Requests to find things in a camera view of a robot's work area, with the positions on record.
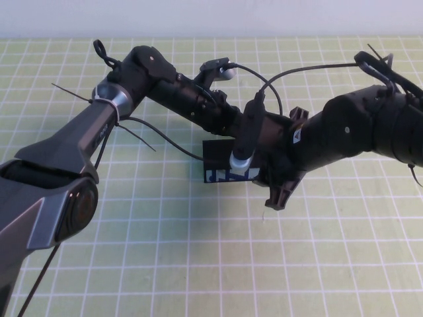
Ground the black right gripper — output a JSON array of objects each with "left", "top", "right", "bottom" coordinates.
[{"left": 256, "top": 107, "right": 310, "bottom": 211}]

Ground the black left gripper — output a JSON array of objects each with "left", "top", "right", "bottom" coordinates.
[{"left": 194, "top": 87, "right": 247, "bottom": 137}]

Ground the black glasses case printed side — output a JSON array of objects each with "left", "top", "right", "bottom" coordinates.
[{"left": 201, "top": 138, "right": 262, "bottom": 184}]

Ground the black zip tie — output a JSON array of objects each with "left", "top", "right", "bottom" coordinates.
[
  {"left": 117, "top": 122, "right": 157, "bottom": 153},
  {"left": 51, "top": 83, "right": 96, "bottom": 102},
  {"left": 406, "top": 163, "right": 423, "bottom": 190},
  {"left": 366, "top": 44, "right": 395, "bottom": 72}
]

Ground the white zip tie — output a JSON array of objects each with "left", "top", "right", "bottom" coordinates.
[{"left": 92, "top": 86, "right": 120, "bottom": 133}]

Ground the green white grid mat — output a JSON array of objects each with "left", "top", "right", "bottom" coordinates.
[{"left": 0, "top": 36, "right": 423, "bottom": 317}]

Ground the right wrist camera silver lens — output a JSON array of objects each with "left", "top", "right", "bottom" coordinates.
[{"left": 229, "top": 92, "right": 267, "bottom": 173}]

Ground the wrist camera silver lens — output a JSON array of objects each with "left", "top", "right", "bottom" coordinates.
[
  {"left": 194, "top": 57, "right": 237, "bottom": 92},
  {"left": 229, "top": 92, "right": 267, "bottom": 173}
]

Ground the left wrist camera silver lens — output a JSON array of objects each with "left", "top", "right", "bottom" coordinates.
[{"left": 194, "top": 57, "right": 237, "bottom": 92}]

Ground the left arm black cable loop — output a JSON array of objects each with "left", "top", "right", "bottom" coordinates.
[{"left": 93, "top": 39, "right": 122, "bottom": 72}]

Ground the right arm black cable bundle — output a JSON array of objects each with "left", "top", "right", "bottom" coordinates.
[{"left": 353, "top": 51, "right": 423, "bottom": 100}]

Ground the thin black hanging cable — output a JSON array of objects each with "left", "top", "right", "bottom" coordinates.
[{"left": 19, "top": 130, "right": 110, "bottom": 317}]

